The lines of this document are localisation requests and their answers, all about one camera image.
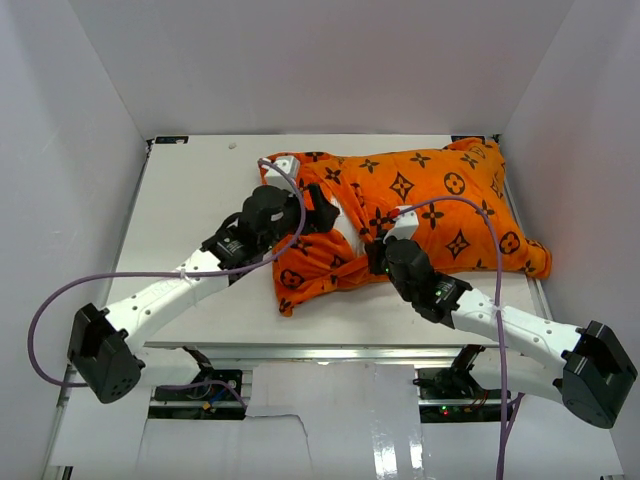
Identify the white pillow insert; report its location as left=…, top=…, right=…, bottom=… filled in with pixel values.
left=328, top=196, right=366, bottom=257

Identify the orange patterned pillowcase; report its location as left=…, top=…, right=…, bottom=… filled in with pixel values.
left=272, top=139, right=552, bottom=317

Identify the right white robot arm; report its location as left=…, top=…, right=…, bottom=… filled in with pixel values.
left=365, top=237, right=638, bottom=429

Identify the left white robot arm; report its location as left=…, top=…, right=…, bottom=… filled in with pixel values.
left=68, top=184, right=340, bottom=404

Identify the left blue corner label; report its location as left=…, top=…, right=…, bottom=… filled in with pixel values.
left=154, top=135, right=189, bottom=145

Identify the blue corner label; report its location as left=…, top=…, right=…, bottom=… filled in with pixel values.
left=451, top=135, right=485, bottom=144
left=154, top=135, right=189, bottom=145

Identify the right blue corner label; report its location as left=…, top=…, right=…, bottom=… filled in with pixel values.
left=451, top=135, right=485, bottom=144

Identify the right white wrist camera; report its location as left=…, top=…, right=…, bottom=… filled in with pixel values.
left=383, top=205, right=419, bottom=243

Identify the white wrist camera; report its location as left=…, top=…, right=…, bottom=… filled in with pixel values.
left=383, top=205, right=419, bottom=243
left=258, top=155, right=300, bottom=191

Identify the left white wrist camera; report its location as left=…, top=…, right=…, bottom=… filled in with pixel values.
left=258, top=155, right=300, bottom=191

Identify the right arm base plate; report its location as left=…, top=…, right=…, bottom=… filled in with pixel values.
left=413, top=345, right=501, bottom=424

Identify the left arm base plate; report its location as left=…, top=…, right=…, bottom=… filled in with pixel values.
left=148, top=348, right=248, bottom=421

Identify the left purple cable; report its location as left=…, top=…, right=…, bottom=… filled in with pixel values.
left=26, top=157, right=307, bottom=411

